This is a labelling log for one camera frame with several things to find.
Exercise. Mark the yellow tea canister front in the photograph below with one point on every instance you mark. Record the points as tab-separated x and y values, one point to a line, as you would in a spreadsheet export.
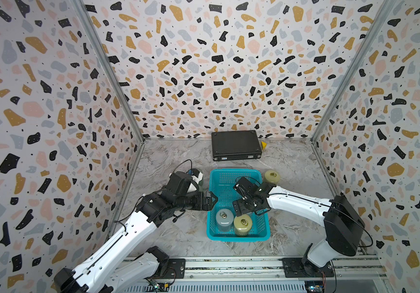
242	225

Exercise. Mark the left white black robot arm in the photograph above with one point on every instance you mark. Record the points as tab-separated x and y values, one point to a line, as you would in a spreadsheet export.
102	272

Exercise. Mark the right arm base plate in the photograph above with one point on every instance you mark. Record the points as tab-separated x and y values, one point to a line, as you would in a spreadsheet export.
297	268

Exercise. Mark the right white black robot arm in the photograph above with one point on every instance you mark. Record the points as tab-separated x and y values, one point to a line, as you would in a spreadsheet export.
343	226

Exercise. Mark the yellow-green tea canister back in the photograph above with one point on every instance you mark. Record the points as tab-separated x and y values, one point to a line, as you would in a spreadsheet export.
272	176

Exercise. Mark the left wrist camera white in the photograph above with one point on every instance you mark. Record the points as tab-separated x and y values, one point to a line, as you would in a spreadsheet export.
195	186

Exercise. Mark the black hard case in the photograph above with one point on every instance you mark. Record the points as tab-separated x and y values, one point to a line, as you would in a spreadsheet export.
235	145

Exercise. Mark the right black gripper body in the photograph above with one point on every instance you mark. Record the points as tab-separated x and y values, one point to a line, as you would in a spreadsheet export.
243	206

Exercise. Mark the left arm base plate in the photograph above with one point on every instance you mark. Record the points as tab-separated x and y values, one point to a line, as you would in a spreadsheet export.
171	269

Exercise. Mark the green circuit board left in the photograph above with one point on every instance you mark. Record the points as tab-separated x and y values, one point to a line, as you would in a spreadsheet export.
158	287

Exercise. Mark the teal plastic perforated basket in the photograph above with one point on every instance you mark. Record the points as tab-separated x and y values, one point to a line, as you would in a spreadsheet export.
221	183

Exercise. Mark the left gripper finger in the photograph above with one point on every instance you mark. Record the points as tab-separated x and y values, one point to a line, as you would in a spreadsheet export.
208	206
210	196

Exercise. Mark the green circuit board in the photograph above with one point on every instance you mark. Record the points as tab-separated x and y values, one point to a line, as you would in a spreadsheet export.
314	287
158	287

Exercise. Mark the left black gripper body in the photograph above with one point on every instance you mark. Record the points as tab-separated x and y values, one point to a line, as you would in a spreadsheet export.
195	201

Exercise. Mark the light blue tea canister front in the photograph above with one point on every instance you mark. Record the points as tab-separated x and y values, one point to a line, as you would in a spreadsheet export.
224	220

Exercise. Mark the aluminium mounting rail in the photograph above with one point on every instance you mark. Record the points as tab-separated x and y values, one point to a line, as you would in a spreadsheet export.
274	268

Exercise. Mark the green circuit board right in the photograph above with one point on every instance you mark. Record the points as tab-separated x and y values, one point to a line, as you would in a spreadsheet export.
314	287

